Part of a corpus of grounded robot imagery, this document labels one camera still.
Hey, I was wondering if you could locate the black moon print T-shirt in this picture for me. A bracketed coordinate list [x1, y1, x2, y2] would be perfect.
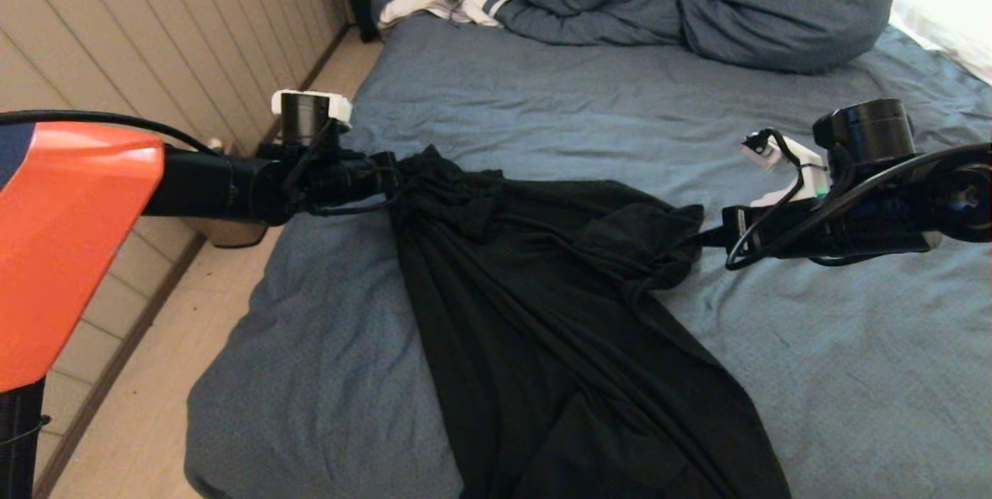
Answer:
[387, 145, 793, 499]

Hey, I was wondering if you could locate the brown trash bin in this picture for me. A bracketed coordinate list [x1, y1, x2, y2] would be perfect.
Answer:
[190, 139, 270, 249]

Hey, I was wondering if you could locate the blue bed sheet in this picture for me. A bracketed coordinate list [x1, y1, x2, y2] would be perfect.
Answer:
[184, 12, 992, 499]

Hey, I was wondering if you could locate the white pillow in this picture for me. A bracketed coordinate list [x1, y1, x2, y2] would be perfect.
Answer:
[889, 0, 992, 88]

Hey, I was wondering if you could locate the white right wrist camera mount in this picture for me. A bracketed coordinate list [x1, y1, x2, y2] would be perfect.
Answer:
[740, 130, 830, 209]

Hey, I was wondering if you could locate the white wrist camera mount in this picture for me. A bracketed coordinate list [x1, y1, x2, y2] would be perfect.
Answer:
[740, 130, 830, 209]
[271, 89, 354, 129]

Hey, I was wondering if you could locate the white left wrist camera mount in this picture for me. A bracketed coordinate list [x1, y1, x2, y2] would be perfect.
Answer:
[271, 89, 354, 129]

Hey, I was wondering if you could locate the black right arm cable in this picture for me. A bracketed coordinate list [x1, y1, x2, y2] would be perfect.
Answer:
[725, 127, 992, 271]

